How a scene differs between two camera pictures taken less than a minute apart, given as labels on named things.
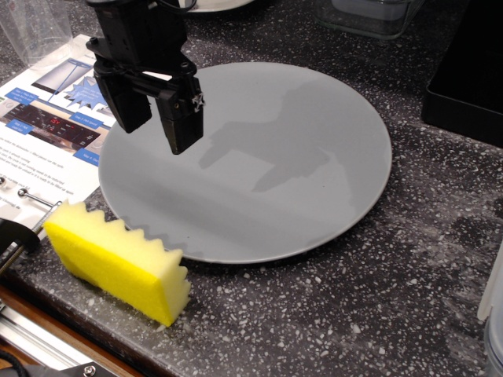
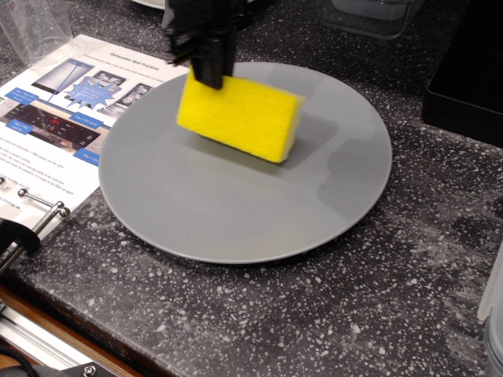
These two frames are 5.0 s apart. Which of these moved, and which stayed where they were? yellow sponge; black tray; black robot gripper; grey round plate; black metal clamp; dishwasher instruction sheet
Moved: black robot gripper; yellow sponge
Stayed: black metal clamp; dishwasher instruction sheet; black tray; grey round plate
